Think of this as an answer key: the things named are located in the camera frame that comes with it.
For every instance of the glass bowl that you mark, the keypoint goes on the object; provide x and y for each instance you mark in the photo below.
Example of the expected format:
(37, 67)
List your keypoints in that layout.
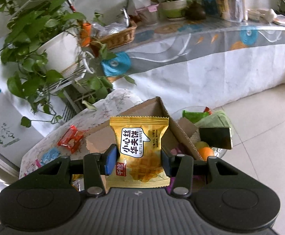
(224, 152)

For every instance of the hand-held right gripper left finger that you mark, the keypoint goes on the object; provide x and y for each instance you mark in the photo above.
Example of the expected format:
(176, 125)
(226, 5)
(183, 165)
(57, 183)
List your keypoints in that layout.
(110, 161)

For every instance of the white angular plant pot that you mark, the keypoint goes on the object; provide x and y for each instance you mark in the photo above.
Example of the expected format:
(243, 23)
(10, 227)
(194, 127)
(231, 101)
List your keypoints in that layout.
(138, 1)

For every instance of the green snack packet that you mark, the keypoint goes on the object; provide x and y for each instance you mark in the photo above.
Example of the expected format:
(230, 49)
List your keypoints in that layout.
(192, 115)

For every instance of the long table with patterned cloth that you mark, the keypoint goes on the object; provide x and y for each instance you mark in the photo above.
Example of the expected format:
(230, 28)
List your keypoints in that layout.
(218, 68)

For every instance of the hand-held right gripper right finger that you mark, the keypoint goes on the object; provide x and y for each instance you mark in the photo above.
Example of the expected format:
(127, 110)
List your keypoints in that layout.
(165, 162)

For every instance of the green round plant pot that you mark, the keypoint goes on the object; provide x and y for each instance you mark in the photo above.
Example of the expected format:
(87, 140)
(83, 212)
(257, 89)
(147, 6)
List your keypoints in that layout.
(174, 11)

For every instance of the gold can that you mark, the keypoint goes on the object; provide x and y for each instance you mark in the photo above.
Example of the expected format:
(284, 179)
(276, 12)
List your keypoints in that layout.
(222, 2)

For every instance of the yellow-green lemon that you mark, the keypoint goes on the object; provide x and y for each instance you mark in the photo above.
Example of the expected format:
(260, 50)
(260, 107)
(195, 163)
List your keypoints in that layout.
(202, 145)

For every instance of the light blue snack packet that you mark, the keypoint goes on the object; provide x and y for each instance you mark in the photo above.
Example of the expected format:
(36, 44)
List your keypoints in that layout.
(50, 155)

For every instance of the stack of papers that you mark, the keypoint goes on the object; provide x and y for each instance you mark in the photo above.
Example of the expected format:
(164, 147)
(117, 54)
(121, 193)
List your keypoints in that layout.
(284, 20)

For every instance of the orange fruit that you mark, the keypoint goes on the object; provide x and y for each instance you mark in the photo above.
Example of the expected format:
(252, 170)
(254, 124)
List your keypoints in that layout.
(206, 153)

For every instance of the wicker basket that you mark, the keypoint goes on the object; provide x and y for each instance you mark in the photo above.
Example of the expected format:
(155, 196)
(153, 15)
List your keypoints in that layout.
(118, 38)

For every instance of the black box with gold edge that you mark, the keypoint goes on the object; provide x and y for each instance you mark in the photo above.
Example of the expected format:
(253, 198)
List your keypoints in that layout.
(213, 137)

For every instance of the yellow waffle snack packet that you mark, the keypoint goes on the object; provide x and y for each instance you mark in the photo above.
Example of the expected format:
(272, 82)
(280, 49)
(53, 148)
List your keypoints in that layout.
(137, 132)

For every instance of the small red candy packet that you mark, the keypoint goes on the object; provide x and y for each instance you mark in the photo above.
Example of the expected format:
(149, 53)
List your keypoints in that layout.
(207, 110)

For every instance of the orange bottle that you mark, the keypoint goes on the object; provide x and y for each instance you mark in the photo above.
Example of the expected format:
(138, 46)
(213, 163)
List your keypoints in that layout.
(86, 35)

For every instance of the green pothos plant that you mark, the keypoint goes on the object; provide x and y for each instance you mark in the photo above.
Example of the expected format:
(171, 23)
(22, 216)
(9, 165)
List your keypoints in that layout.
(27, 27)

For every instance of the pink white snack packet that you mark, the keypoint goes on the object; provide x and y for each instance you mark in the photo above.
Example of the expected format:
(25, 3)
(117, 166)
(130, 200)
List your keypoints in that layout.
(37, 164)

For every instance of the brown square container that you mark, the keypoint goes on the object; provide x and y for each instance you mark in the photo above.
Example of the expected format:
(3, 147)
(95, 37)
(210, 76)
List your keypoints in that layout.
(147, 16)

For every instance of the cardboard box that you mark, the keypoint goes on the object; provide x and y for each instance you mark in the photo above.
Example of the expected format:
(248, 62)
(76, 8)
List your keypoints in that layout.
(97, 139)

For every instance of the red snack packet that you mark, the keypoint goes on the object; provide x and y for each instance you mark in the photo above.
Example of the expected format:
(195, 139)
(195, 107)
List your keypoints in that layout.
(71, 138)

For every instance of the floral cloth covered stool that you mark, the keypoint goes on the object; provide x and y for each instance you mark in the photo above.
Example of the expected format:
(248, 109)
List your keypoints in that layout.
(47, 137)

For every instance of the white refrigerator with grey door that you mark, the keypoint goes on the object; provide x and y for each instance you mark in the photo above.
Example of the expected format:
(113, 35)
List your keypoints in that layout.
(0, 117)

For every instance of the purple snack packet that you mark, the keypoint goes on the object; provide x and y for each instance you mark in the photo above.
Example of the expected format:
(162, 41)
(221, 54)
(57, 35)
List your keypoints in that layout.
(170, 184)

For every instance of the white ceramic object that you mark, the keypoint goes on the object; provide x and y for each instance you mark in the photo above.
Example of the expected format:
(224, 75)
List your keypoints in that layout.
(263, 14)

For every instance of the blue translucent container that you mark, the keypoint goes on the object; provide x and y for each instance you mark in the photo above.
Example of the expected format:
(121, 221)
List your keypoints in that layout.
(209, 5)

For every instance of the white metal plant stand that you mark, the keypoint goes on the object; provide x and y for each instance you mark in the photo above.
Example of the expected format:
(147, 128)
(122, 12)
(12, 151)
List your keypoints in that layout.
(82, 77)

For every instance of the brown teapot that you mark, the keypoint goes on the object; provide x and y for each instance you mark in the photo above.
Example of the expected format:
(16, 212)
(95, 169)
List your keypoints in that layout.
(195, 12)

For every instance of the clear plastic bags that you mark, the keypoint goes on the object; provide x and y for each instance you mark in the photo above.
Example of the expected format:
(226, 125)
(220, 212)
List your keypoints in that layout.
(113, 29)

